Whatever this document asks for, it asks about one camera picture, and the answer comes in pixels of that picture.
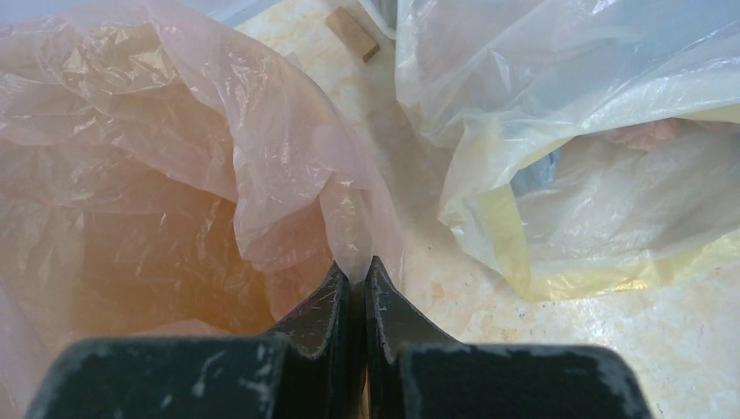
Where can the large yellow translucent bag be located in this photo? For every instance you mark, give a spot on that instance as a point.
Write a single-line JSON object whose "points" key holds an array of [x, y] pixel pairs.
{"points": [[588, 147]]}

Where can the pink plastic trash bag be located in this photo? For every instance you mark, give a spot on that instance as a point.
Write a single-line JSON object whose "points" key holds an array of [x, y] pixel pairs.
{"points": [[161, 173]]}

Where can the small wooden block back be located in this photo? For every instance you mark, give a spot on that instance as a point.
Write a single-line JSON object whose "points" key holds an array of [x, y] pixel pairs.
{"points": [[349, 31]]}

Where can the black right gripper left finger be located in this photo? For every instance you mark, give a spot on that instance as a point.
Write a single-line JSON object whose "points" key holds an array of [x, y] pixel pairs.
{"points": [[296, 369]]}

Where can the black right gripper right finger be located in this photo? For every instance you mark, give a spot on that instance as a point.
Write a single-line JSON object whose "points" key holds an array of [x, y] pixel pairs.
{"points": [[416, 370]]}

